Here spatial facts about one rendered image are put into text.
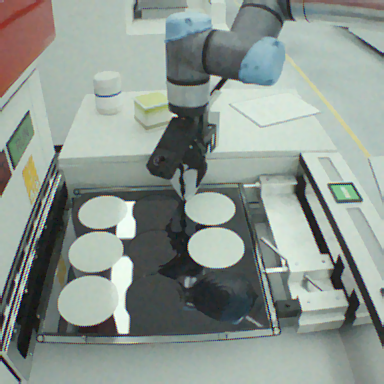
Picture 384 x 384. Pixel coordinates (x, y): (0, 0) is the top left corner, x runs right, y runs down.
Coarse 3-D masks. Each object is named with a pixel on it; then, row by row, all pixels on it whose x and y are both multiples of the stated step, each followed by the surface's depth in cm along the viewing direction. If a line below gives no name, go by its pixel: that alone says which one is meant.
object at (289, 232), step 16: (272, 208) 79; (288, 208) 79; (272, 224) 75; (288, 224) 75; (304, 224) 75; (272, 240) 73; (288, 240) 71; (304, 240) 71; (288, 256) 68; (288, 288) 63; (304, 288) 62; (304, 320) 57; (320, 320) 57; (336, 320) 57
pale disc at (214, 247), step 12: (216, 228) 71; (192, 240) 69; (204, 240) 69; (216, 240) 69; (228, 240) 69; (240, 240) 69; (192, 252) 66; (204, 252) 66; (216, 252) 66; (228, 252) 66; (240, 252) 66; (204, 264) 64; (216, 264) 64; (228, 264) 64
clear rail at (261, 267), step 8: (240, 184) 81; (240, 192) 80; (248, 208) 75; (248, 216) 73; (248, 224) 72; (256, 240) 68; (256, 248) 67; (256, 256) 65; (264, 264) 64; (264, 272) 62; (264, 280) 61; (264, 288) 60; (264, 296) 59; (272, 296) 58; (272, 304) 57; (272, 312) 56; (272, 320) 55; (280, 328) 53
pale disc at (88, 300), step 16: (64, 288) 59; (80, 288) 60; (96, 288) 60; (112, 288) 60; (64, 304) 57; (80, 304) 57; (96, 304) 57; (112, 304) 57; (80, 320) 55; (96, 320) 55
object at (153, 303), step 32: (96, 192) 80; (128, 192) 80; (160, 192) 80; (224, 192) 80; (128, 224) 72; (160, 224) 72; (192, 224) 72; (224, 224) 72; (64, 256) 65; (128, 256) 65; (160, 256) 66; (128, 288) 60; (160, 288) 60; (192, 288) 60; (224, 288) 60; (256, 288) 60; (64, 320) 54; (128, 320) 55; (160, 320) 55; (192, 320) 55; (224, 320) 55; (256, 320) 55
